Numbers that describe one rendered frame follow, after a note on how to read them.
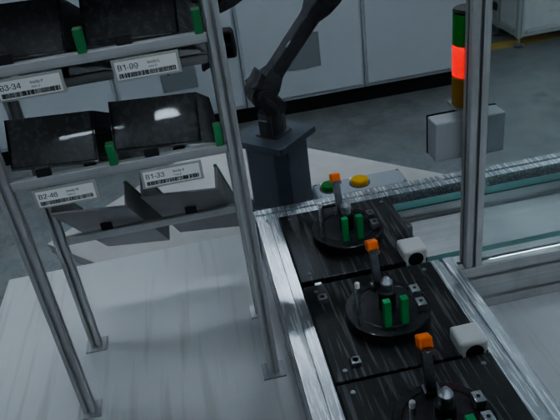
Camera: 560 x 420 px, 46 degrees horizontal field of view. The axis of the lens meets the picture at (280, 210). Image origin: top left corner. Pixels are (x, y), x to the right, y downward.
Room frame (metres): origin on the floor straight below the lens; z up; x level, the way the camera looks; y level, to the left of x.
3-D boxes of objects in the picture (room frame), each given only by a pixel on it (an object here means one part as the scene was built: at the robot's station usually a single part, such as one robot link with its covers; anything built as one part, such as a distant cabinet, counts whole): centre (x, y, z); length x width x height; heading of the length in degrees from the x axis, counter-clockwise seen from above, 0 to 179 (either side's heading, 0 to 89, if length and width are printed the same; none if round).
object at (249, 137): (1.43, -0.01, 0.96); 0.15 x 0.15 x 0.20; 51
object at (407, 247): (0.99, -0.23, 0.97); 0.05 x 0.05 x 0.04; 6
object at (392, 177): (1.30, -0.19, 0.93); 0.21 x 0.07 x 0.06; 96
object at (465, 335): (0.83, -0.15, 1.01); 0.24 x 0.24 x 0.13; 6
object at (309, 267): (1.08, -0.13, 0.96); 0.24 x 0.24 x 0.02; 6
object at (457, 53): (0.98, -0.33, 1.33); 0.05 x 0.05 x 0.05
